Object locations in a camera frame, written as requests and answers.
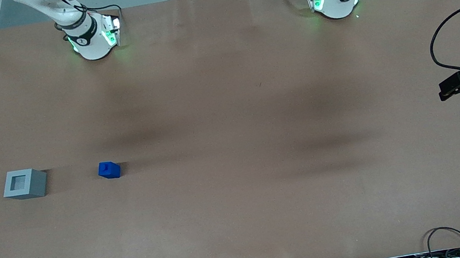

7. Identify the blue plastic part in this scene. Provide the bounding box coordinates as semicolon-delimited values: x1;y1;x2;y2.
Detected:
97;159;123;181

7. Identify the black looped cable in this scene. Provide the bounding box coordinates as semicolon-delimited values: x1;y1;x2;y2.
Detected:
423;224;460;255

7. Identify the gray square base block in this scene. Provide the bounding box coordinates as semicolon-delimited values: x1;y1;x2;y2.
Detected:
0;166;50;203

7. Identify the brown table cover sheet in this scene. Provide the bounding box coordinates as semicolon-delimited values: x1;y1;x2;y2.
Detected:
0;0;460;258

